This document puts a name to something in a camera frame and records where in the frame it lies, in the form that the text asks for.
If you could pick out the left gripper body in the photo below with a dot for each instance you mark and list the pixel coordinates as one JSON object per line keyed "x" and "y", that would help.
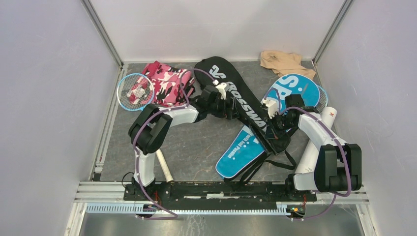
{"x": 220, "y": 108}

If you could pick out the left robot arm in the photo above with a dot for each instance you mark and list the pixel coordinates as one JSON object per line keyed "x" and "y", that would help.
{"x": 151, "y": 127}

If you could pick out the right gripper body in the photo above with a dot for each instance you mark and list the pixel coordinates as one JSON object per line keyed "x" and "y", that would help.
{"x": 281, "y": 122}

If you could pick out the pink camouflage cloth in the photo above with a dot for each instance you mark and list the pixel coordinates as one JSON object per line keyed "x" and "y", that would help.
{"x": 171, "y": 84}

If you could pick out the blue Sport racket cover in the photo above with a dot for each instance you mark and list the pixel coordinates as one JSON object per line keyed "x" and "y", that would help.
{"x": 245, "y": 149}

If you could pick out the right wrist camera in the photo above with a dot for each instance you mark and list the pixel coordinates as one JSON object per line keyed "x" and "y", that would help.
{"x": 271, "y": 106}

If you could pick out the beige cloth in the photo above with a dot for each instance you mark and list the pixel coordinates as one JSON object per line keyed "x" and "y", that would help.
{"x": 282, "y": 63}

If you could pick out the black Crossway racket cover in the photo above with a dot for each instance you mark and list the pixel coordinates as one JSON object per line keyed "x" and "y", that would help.
{"x": 243, "y": 103}

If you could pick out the white shuttlecock tube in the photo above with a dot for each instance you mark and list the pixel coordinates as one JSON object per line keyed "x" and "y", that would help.
{"x": 317, "y": 135}

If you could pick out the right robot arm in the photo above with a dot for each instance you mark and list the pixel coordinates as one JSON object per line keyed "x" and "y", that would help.
{"x": 329, "y": 164}

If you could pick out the racket under blue cover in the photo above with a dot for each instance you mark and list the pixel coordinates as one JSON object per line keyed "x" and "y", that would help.
{"x": 323, "y": 100}

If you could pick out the blue frame badminton racket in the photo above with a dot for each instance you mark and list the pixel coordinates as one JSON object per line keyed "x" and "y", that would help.
{"x": 134, "y": 92}

